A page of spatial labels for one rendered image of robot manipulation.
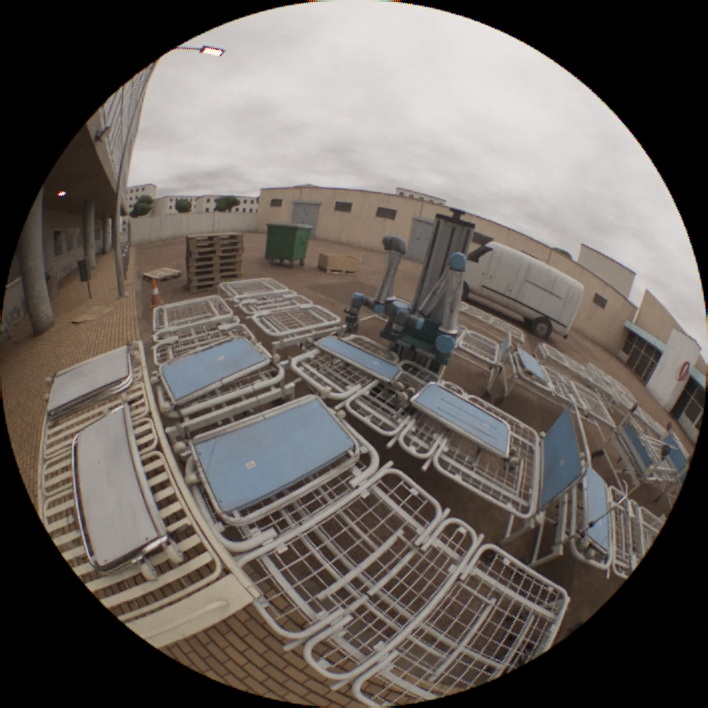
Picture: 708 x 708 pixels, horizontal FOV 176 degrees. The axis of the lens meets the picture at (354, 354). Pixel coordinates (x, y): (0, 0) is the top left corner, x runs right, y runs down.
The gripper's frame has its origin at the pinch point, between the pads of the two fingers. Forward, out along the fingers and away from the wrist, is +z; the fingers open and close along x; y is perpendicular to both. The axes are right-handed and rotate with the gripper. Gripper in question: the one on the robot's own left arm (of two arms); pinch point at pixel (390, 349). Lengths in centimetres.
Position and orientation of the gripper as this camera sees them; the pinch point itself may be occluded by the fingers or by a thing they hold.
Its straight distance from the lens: 188.7
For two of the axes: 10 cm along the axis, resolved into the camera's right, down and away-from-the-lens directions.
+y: -8.3, -4.0, 3.8
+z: -2.8, 9.0, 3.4
